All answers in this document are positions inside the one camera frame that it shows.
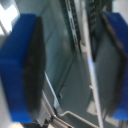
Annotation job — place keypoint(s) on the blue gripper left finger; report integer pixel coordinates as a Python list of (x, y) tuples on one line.
[(23, 68)]

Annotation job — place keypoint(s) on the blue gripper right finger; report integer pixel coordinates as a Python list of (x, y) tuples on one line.
[(118, 63)]

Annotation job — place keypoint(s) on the black toaster oven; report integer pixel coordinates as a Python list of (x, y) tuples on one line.
[(66, 76)]

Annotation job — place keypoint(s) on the black oven tray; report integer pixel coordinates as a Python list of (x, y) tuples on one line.
[(85, 26)]

